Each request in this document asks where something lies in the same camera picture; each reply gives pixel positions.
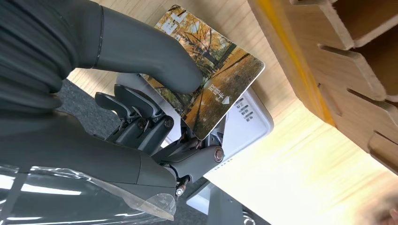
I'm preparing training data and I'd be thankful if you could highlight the clear film on right hand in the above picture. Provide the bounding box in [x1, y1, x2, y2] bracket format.
[0, 164, 177, 222]

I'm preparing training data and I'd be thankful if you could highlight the wooden slotted card rack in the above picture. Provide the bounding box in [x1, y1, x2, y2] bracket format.
[247, 0, 398, 175]

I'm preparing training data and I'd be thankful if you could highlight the white card reader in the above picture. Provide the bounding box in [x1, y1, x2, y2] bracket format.
[115, 73, 275, 175]

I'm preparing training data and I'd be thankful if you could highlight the grey ribbed right arm sleeve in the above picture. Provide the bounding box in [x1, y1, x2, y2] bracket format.
[0, 0, 79, 114]

